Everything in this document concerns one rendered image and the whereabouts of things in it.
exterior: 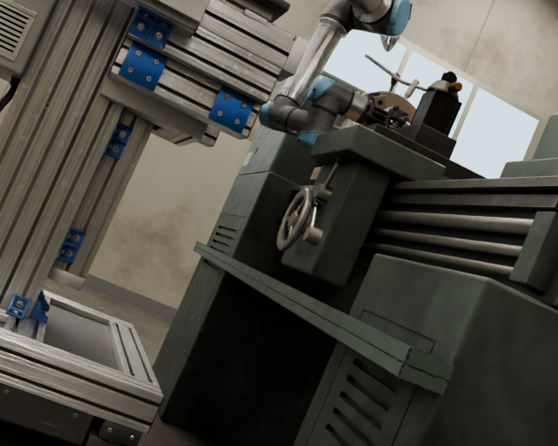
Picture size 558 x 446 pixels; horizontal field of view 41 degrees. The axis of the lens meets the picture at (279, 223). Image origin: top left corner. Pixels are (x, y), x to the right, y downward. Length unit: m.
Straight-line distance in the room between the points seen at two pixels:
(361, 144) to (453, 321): 0.64
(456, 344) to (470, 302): 0.06
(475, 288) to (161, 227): 4.05
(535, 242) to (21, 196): 1.27
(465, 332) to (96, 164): 1.19
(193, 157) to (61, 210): 3.06
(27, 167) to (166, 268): 3.11
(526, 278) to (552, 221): 0.08
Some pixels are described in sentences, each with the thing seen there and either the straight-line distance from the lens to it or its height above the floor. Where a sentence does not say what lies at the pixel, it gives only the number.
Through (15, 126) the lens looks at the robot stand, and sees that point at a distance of 1.94.
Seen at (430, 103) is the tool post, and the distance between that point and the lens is 1.80.
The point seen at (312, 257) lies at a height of 0.64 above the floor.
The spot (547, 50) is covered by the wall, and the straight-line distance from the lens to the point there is 6.07.
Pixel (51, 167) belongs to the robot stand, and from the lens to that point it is 1.92.
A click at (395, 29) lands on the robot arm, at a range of 2.13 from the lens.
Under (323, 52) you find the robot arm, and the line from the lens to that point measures 2.15.
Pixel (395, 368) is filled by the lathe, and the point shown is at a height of 0.53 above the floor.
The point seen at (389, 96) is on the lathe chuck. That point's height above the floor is 1.22.
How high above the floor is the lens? 0.58
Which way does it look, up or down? 3 degrees up
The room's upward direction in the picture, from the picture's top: 24 degrees clockwise
